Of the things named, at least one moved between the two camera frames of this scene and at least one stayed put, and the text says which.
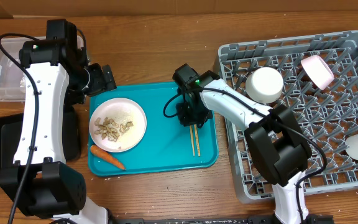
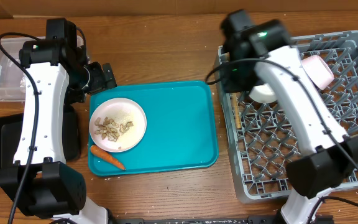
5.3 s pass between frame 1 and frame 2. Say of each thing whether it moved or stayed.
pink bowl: stayed
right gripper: moved
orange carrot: stayed
